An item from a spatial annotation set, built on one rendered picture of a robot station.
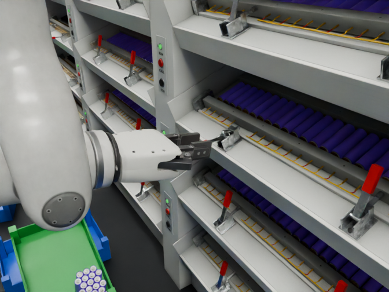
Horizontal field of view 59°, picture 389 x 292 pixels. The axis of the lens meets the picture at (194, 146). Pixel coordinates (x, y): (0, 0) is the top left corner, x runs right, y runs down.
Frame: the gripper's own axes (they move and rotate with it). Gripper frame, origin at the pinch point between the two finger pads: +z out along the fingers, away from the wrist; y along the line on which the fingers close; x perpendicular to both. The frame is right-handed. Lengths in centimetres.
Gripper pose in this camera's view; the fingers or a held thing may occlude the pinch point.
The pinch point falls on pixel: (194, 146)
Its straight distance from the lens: 59.5
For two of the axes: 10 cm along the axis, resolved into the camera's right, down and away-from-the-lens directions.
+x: 1.3, -9.1, -3.9
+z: 8.3, -1.1, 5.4
